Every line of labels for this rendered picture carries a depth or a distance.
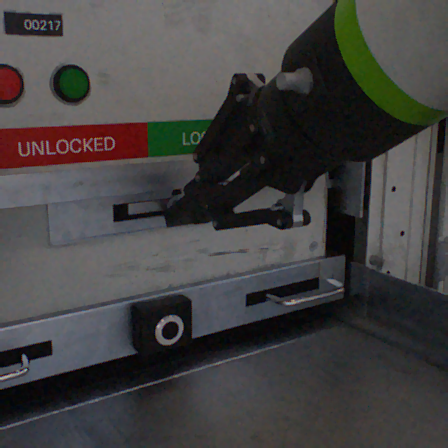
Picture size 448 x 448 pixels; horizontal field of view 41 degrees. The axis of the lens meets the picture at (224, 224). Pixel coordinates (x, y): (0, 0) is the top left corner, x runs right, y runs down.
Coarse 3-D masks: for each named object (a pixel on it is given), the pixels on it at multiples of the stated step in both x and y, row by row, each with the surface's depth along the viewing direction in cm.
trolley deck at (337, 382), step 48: (336, 336) 72; (192, 384) 61; (240, 384) 61; (288, 384) 61; (336, 384) 61; (384, 384) 61; (432, 384) 61; (0, 432) 53; (48, 432) 53; (96, 432) 53; (144, 432) 53; (192, 432) 53; (240, 432) 53; (288, 432) 53; (336, 432) 53; (384, 432) 53; (432, 432) 53
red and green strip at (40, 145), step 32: (0, 128) 52; (32, 128) 54; (64, 128) 55; (96, 128) 57; (128, 128) 59; (160, 128) 61; (192, 128) 63; (0, 160) 53; (32, 160) 54; (64, 160) 56; (96, 160) 58
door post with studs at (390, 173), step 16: (400, 144) 74; (384, 160) 74; (400, 160) 75; (368, 176) 79; (384, 176) 74; (400, 176) 76; (368, 192) 80; (384, 192) 75; (400, 192) 76; (368, 208) 74; (384, 208) 75; (400, 208) 77; (368, 224) 75; (384, 224) 76; (400, 224) 77; (368, 240) 75; (384, 240) 76; (400, 240) 78; (368, 256) 76; (384, 256) 77; (400, 256) 79; (400, 272) 79
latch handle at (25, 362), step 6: (18, 354) 56; (24, 354) 56; (24, 360) 54; (24, 366) 53; (6, 372) 52; (12, 372) 52; (18, 372) 53; (24, 372) 53; (0, 378) 52; (6, 378) 52; (12, 378) 52
